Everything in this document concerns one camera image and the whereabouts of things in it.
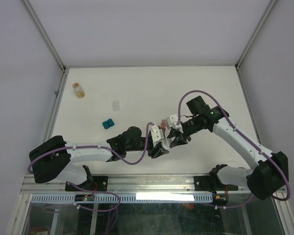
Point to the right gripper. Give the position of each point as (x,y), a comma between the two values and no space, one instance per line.
(181,140)

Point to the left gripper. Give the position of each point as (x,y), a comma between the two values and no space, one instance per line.
(154,152)

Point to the red pill box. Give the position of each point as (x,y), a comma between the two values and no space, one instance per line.
(163,125)

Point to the white pill bottle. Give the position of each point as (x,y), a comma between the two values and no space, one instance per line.
(166,144)

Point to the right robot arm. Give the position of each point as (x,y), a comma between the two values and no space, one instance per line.
(267,171)

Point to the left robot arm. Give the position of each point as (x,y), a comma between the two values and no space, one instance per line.
(59,159)

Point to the small glass vial orange pills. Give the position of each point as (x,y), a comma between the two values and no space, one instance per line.
(78,90)

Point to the teal pill box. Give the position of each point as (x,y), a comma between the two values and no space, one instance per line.
(108,124)

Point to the clear plastic pill box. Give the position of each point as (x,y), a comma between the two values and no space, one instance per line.
(116,106)

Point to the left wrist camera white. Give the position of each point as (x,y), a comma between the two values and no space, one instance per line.
(154,131)

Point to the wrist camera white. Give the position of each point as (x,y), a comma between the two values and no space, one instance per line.
(172,122)
(154,131)

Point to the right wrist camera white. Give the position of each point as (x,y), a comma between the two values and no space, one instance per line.
(172,122)

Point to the grey slotted cable duct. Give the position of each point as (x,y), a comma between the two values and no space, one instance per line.
(70,198)

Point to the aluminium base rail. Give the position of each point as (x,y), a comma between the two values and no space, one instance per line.
(132,183)

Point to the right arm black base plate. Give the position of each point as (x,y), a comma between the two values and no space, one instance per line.
(205,183)

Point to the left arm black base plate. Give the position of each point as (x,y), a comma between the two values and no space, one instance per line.
(93,182)

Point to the aluminium frame post right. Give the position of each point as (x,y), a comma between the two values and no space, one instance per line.
(263,19)

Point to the aluminium frame post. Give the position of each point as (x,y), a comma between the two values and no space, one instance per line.
(263,19)
(43,33)

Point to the aluminium frame post left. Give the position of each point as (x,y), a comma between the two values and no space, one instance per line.
(43,33)

